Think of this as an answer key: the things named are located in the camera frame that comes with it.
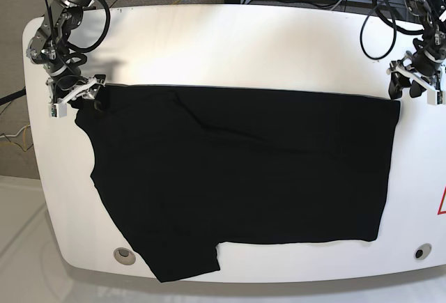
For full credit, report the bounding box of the yellow floor cable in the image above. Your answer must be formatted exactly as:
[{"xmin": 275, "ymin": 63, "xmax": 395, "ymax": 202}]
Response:
[{"xmin": 0, "ymin": 125, "xmax": 33, "ymax": 152}]

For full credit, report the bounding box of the round table grommet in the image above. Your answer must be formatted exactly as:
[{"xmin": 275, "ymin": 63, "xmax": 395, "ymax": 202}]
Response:
[
  {"xmin": 414, "ymin": 243, "xmax": 432, "ymax": 261},
  {"xmin": 114, "ymin": 247, "xmax": 136, "ymax": 265}
]

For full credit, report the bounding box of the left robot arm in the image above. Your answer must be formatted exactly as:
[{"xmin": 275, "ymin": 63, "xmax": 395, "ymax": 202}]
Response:
[{"xmin": 360, "ymin": 0, "xmax": 445, "ymax": 105}]

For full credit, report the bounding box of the black T-shirt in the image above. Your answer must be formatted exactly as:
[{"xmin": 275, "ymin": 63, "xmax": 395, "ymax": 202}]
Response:
[{"xmin": 75, "ymin": 86, "xmax": 401, "ymax": 282}]

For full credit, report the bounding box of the round table grommet left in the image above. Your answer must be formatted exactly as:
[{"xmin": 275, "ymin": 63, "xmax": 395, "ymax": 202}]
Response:
[{"xmin": 114, "ymin": 247, "xmax": 136, "ymax": 265}]

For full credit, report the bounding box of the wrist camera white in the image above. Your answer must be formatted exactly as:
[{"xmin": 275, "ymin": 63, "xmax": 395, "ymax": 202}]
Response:
[
  {"xmin": 426, "ymin": 90, "xmax": 446, "ymax": 106},
  {"xmin": 48, "ymin": 103, "xmax": 67, "ymax": 118}
]

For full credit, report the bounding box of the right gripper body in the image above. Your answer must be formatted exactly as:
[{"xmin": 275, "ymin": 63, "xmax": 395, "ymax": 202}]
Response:
[{"xmin": 47, "ymin": 68, "xmax": 106, "ymax": 104}]

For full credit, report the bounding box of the red triangle warning sticker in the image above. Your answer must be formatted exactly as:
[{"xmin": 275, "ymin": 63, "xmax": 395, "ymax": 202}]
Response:
[{"xmin": 438, "ymin": 189, "xmax": 446, "ymax": 215}]

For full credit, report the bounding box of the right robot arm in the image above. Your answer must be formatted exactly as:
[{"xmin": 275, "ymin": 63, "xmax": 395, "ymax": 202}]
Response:
[{"xmin": 26, "ymin": 0, "xmax": 111, "ymax": 118}]

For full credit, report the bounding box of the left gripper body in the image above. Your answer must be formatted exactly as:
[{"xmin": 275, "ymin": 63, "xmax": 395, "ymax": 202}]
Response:
[{"xmin": 387, "ymin": 48, "xmax": 445, "ymax": 92}]

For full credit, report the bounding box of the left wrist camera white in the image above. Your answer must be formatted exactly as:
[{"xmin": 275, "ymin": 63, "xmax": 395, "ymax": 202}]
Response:
[{"xmin": 426, "ymin": 90, "xmax": 446, "ymax": 106}]

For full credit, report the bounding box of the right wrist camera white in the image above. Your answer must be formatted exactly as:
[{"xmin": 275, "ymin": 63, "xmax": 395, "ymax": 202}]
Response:
[{"xmin": 48, "ymin": 103, "xmax": 67, "ymax": 118}]

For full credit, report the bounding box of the round table grommet right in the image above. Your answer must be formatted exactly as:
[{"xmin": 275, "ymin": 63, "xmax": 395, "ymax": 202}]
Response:
[{"xmin": 414, "ymin": 243, "xmax": 432, "ymax": 261}]

